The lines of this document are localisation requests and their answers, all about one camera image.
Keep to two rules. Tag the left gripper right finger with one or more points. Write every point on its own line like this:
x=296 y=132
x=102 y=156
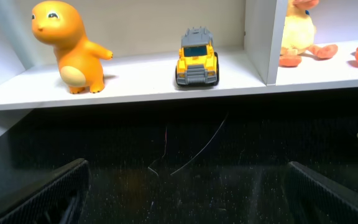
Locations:
x=325 y=199

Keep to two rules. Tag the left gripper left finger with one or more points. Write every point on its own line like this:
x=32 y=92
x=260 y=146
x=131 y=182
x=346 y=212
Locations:
x=42 y=199

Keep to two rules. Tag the orange dinosaur toy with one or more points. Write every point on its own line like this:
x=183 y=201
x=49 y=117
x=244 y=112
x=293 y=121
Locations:
x=73 y=53

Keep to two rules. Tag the grey and yellow toy truck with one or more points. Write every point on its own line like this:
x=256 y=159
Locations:
x=197 y=62

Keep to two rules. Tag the white shelf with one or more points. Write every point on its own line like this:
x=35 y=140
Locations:
x=141 y=81

